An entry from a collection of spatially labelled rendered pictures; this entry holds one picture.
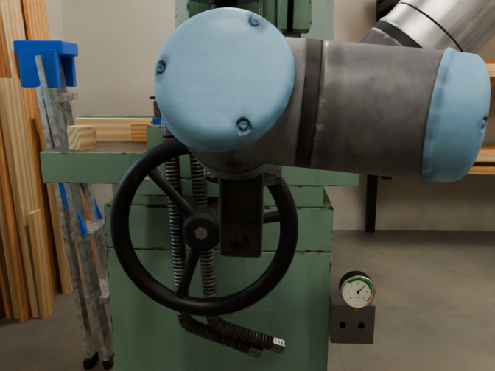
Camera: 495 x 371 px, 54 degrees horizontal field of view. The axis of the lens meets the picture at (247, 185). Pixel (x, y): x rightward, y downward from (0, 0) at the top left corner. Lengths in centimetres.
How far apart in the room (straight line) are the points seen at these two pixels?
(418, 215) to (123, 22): 239
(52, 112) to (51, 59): 17
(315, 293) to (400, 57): 70
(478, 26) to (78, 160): 72
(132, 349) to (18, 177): 132
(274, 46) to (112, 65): 317
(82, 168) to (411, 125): 74
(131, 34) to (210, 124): 315
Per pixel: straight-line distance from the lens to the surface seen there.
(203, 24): 32
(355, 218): 349
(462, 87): 33
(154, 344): 105
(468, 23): 47
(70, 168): 97
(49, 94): 172
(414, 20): 47
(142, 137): 108
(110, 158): 94
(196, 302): 78
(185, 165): 81
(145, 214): 95
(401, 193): 352
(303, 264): 95
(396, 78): 32
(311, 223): 92
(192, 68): 31
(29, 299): 241
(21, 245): 231
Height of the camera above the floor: 103
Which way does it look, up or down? 12 degrees down
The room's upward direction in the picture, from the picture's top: straight up
